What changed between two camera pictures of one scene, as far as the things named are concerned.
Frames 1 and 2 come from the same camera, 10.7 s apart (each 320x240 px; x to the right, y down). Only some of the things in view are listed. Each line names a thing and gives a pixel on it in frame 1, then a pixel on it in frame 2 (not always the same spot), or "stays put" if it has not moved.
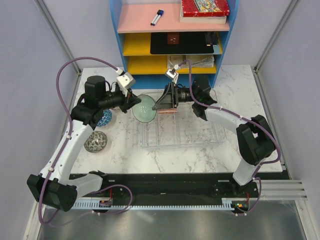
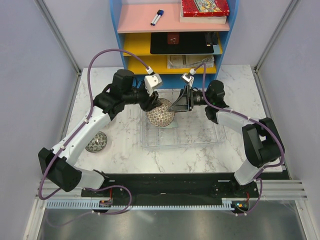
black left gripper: (133, 100) -> (151, 102)
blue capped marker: (161, 12) stays put
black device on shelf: (211, 38) stays put
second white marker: (154, 18) stays put
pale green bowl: (142, 111) -> (173, 124)
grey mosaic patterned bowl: (97, 141) stays put
